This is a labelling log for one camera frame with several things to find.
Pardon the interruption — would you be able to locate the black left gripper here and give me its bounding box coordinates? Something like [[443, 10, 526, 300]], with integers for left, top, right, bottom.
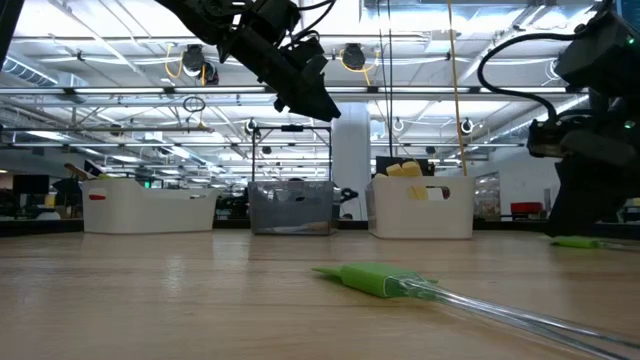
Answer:
[[219, 0, 342, 123]]

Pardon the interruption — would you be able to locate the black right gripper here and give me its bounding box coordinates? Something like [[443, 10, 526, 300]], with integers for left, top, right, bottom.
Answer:
[[547, 107, 640, 238]]

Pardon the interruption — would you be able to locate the green spatula clear handle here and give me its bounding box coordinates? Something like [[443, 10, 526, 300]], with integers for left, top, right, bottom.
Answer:
[[549, 234, 626, 250], [312, 262, 640, 360]]

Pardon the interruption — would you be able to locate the smoky translucent plastic bin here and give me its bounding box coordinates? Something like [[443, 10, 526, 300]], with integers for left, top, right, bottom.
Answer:
[[247, 179, 336, 236]]

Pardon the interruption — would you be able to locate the white plastic bin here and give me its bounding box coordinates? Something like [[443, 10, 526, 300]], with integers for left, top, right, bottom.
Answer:
[[365, 174, 476, 240], [80, 178, 220, 235]]

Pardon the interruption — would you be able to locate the dark wooden spoon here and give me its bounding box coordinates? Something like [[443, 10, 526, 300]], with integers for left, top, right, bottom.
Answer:
[[63, 162, 97, 181]]

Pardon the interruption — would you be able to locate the white building pillar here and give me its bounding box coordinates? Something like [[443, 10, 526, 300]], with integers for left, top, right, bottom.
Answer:
[[331, 102, 372, 221]]

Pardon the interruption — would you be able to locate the black background monitor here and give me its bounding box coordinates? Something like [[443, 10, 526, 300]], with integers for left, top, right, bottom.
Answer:
[[374, 156, 434, 177]]

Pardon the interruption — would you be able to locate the black background rig frame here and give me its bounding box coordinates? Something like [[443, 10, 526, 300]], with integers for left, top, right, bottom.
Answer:
[[251, 124, 333, 184]]

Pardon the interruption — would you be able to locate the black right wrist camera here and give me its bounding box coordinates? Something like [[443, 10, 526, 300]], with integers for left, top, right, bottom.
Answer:
[[527, 118, 569, 159]]

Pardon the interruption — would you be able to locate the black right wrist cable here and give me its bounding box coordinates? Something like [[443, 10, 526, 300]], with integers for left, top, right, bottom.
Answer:
[[477, 31, 587, 121]]

